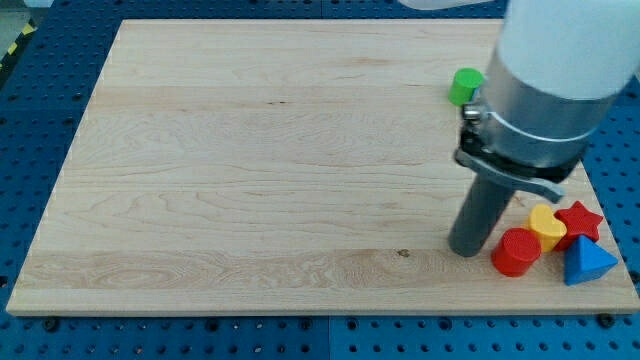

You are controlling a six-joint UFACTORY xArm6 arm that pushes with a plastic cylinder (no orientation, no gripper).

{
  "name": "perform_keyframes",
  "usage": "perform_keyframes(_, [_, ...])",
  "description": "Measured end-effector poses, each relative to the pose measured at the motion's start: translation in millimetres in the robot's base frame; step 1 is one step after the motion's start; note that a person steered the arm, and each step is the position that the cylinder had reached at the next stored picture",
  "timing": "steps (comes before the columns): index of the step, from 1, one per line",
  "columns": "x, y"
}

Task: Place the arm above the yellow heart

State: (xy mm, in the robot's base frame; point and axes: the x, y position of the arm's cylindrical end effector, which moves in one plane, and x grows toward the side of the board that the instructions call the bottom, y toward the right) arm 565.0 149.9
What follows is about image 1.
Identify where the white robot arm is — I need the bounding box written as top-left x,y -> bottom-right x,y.
455,0 -> 639,202

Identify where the yellow heart block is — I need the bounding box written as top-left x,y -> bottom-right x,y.
524,204 -> 567,252

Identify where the light wooden board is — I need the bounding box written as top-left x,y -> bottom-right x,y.
7,19 -> 639,317

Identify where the grey cylindrical end effector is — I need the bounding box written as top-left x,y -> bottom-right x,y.
448,175 -> 514,257

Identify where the green cylinder block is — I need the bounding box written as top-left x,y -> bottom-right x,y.
448,68 -> 484,106

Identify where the red cylinder block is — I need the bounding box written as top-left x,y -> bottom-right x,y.
491,228 -> 542,277

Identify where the red star block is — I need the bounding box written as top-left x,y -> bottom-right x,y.
553,201 -> 604,251

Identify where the blue triangle block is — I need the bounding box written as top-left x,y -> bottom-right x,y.
564,235 -> 618,286

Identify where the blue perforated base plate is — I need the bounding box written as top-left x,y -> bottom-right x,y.
1,0 -> 639,359

